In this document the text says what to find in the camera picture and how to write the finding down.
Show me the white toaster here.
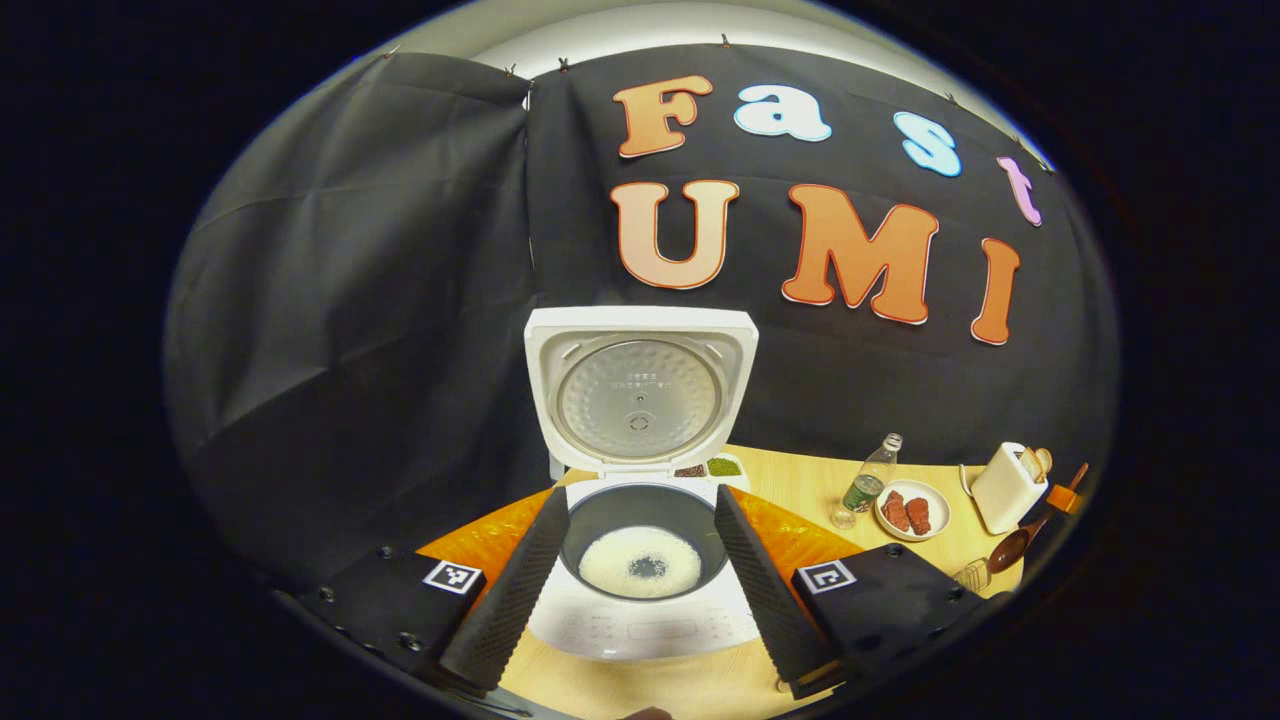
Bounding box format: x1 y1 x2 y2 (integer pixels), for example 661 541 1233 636
970 441 1051 536

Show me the white rice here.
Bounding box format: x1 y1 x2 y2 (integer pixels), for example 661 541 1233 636
578 526 703 601

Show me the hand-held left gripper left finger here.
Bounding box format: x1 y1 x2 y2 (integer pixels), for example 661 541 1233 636
275 485 573 699

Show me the clear plastic water bottle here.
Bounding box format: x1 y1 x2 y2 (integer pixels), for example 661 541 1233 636
830 432 904 531

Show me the white divided bean dish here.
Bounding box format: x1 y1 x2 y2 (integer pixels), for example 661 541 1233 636
672 453 751 493

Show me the black backdrop cloth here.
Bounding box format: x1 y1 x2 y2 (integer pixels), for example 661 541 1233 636
165 40 1119 601

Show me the dark grey inner pot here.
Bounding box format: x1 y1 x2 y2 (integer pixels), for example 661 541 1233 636
558 483 729 603

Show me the white rice cooker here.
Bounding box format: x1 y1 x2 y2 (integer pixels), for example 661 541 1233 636
523 305 763 663

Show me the brown wooden spoon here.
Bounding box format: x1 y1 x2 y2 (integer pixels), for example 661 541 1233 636
985 462 1089 575

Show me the white round plate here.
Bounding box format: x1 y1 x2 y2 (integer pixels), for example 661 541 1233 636
874 479 952 543

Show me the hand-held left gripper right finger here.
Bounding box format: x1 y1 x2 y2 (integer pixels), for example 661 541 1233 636
712 484 1001 701

